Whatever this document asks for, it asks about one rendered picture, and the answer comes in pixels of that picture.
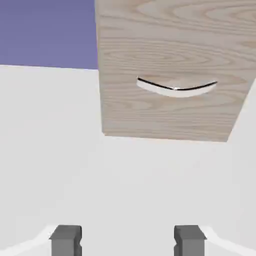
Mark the curved silver drawer handle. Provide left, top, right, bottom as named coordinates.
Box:
left=136, top=75, right=218, bottom=99

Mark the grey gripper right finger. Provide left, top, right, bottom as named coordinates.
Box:
left=173, top=224, right=256, bottom=256

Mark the light wood cabinet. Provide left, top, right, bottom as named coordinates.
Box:
left=94, top=0, right=256, bottom=143

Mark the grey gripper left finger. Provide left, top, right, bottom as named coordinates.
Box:
left=0, top=224, right=83, bottom=256

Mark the light wood drawer front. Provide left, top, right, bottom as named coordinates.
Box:
left=94, top=0, right=256, bottom=143

